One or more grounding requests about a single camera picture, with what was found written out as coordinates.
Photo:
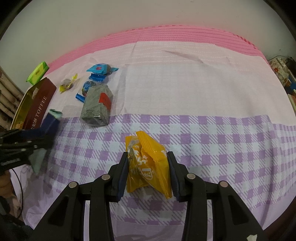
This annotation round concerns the blue plum candy packet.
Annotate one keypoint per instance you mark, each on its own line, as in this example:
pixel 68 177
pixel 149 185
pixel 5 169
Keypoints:
pixel 86 87

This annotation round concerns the green tissue pack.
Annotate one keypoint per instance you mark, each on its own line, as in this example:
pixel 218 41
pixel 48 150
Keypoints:
pixel 38 71

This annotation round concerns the clear packet of fried snacks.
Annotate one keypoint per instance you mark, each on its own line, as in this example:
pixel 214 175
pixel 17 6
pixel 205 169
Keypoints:
pixel 94 109

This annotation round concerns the floral printed box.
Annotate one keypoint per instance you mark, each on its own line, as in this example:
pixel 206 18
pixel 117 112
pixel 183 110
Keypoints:
pixel 281 69

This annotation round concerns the pink and purple checked tablecloth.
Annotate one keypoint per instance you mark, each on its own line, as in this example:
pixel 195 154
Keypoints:
pixel 185 92

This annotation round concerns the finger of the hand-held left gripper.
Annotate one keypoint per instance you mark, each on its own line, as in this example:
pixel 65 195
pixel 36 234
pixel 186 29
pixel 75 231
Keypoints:
pixel 34 134
pixel 34 147

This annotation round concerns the blue printed box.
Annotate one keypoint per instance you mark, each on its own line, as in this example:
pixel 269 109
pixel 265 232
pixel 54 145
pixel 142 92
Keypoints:
pixel 291 87

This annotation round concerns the yellow candy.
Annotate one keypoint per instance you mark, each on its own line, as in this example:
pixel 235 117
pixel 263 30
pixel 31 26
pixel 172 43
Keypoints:
pixel 66 84

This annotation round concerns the patterned curtain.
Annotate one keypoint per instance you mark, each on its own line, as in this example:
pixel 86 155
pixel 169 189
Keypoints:
pixel 8 99

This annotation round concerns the blue candy packet red label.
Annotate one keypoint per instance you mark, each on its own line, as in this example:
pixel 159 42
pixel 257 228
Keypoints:
pixel 100 69

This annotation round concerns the small blue candy packet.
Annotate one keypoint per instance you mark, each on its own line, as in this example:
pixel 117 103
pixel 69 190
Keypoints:
pixel 98 78

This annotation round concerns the maroon and gold tin box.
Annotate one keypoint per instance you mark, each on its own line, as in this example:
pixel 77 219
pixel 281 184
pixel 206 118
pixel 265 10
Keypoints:
pixel 39 104

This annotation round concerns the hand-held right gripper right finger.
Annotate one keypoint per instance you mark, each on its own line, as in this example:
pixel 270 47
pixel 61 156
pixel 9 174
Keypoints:
pixel 174 178

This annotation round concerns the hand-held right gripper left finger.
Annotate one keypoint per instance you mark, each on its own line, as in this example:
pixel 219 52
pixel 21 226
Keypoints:
pixel 123 176

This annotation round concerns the teal and navy snack packet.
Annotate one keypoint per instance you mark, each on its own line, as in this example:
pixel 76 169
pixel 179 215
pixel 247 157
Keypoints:
pixel 49 121

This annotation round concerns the yellow snack packet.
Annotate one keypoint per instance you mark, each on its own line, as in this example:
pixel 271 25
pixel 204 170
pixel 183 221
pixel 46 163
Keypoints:
pixel 152 166

